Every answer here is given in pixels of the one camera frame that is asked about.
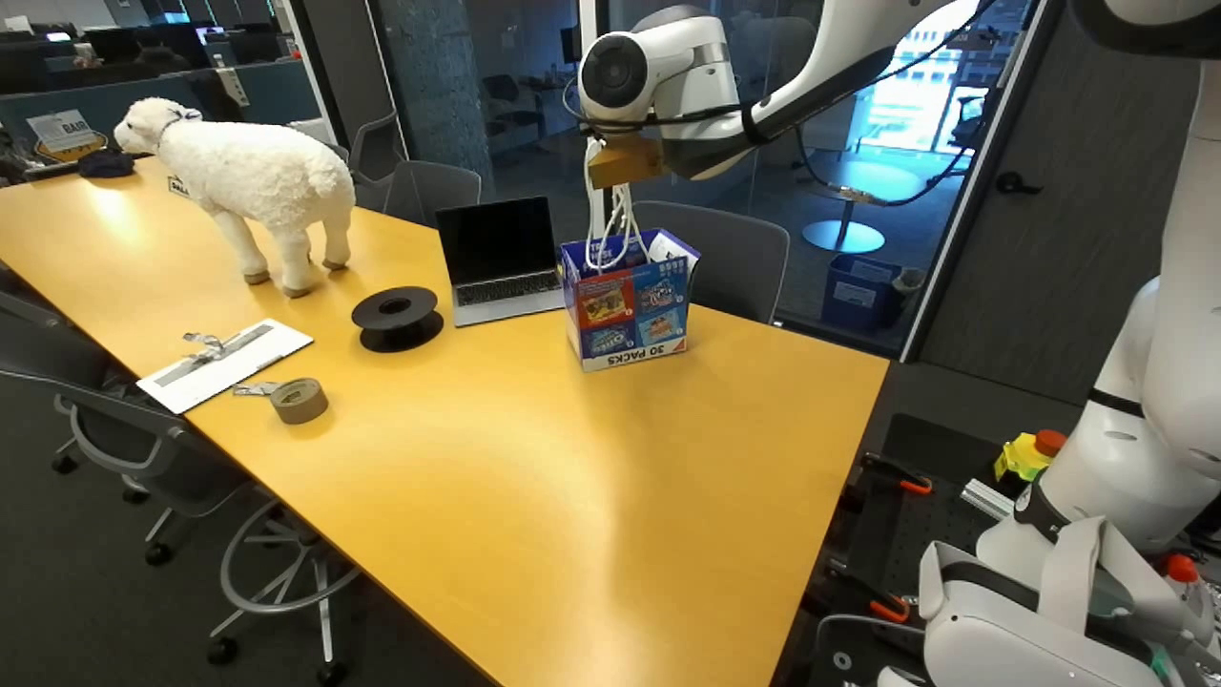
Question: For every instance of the black filament spool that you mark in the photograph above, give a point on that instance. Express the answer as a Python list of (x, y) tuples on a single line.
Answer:
[(399, 335)]

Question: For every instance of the white plush sheep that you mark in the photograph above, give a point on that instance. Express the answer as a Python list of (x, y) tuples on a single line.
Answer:
[(254, 173)]

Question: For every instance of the open dark laptop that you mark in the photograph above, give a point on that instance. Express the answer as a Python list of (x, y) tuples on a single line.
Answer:
[(499, 242)]

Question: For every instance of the white paper sheet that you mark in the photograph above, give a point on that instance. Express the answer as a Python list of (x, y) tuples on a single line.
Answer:
[(231, 364)]

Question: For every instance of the round blue table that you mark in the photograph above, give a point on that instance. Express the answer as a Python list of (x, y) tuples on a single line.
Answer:
[(842, 237)]

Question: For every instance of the yellow green toy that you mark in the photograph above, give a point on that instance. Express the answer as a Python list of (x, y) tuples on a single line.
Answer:
[(1022, 460)]

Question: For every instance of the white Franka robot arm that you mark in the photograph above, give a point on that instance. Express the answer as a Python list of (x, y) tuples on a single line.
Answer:
[(663, 64)]

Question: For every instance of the blue printed cardboard box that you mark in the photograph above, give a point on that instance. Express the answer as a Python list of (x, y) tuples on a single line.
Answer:
[(633, 317)]

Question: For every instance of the blue storage bin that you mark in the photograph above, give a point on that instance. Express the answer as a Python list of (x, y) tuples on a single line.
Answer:
[(863, 300)]

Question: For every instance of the orange clamp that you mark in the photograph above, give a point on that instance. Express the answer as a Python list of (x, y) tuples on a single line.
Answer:
[(914, 485), (890, 611)]

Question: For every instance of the grey mesh office chair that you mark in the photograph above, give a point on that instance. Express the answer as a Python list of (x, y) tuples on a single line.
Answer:
[(102, 424), (441, 191), (374, 148), (732, 259)]

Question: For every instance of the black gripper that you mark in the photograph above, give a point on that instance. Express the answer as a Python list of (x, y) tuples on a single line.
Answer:
[(625, 200)]

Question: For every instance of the small black pouch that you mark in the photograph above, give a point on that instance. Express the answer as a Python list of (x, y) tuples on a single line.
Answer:
[(110, 165)]

